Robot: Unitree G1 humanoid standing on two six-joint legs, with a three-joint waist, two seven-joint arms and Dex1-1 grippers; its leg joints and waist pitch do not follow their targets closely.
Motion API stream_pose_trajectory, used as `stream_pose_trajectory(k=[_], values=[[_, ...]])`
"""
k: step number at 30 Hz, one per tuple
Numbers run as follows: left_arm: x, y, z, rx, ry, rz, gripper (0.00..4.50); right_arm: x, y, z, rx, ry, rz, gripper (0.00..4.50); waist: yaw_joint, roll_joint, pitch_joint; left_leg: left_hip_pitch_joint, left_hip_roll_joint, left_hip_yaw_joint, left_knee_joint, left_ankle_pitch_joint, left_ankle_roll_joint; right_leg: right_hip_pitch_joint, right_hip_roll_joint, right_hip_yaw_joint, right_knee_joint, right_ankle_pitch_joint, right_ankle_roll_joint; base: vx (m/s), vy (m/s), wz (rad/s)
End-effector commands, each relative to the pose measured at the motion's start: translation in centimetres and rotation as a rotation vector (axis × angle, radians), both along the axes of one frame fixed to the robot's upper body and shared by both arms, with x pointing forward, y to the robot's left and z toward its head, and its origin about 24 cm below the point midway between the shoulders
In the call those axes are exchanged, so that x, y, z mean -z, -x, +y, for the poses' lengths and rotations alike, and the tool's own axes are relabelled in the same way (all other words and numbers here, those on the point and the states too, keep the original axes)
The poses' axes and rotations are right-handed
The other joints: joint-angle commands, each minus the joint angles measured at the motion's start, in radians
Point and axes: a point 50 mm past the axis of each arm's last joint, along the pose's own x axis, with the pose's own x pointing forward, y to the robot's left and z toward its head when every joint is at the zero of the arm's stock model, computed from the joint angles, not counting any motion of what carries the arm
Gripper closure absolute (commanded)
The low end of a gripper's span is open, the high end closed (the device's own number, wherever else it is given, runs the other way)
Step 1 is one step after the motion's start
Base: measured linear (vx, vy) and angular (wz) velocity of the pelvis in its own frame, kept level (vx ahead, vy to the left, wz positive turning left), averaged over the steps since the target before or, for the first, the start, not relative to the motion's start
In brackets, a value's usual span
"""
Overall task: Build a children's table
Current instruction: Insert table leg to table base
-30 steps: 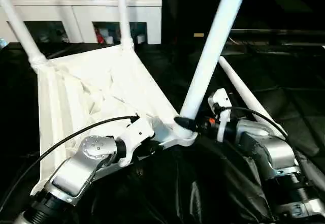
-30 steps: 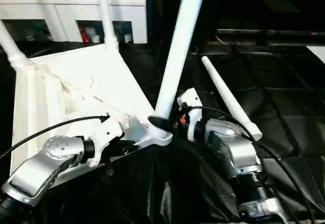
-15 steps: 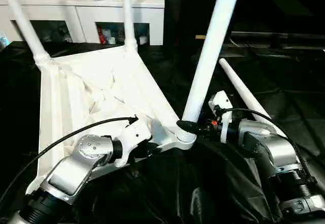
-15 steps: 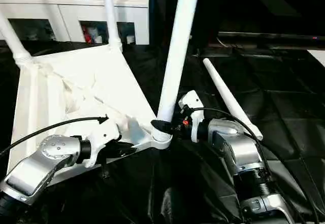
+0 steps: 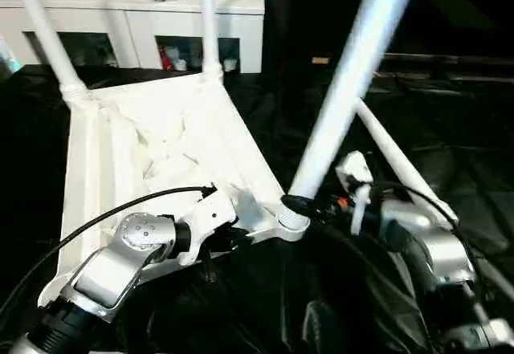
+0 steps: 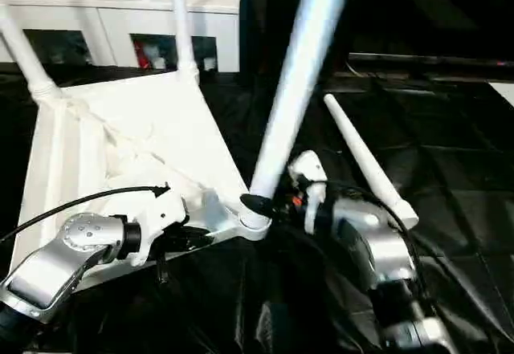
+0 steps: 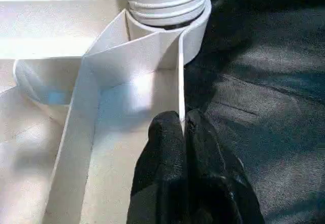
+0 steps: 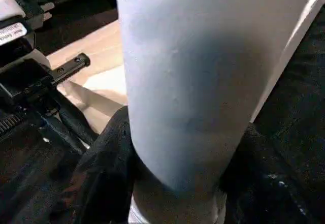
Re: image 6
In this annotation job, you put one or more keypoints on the white sideboard cabinet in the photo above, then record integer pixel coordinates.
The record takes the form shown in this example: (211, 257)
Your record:
(100, 17)

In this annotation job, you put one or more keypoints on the white board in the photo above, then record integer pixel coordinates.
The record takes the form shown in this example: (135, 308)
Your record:
(504, 93)

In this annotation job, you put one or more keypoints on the small white cup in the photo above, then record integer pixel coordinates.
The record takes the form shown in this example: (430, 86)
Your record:
(158, 63)

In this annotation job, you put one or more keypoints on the white plastic table top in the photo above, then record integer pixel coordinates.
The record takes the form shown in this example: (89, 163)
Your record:
(120, 129)

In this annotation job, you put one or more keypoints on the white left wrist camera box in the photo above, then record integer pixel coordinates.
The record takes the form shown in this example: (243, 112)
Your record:
(160, 213)

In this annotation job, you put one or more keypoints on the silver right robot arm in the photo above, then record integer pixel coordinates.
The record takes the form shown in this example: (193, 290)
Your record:
(381, 249)

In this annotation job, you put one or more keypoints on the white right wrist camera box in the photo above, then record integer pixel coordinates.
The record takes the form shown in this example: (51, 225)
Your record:
(309, 167)

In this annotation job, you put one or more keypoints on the black work mat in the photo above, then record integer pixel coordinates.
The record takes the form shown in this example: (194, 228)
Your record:
(441, 161)

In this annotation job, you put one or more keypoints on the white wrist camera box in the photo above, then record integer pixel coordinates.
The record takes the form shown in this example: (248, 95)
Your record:
(160, 213)
(309, 167)

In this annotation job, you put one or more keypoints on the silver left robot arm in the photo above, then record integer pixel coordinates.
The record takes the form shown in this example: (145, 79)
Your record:
(48, 269)

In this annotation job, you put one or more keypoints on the red bottle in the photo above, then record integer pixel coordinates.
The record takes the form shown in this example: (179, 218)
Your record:
(144, 57)

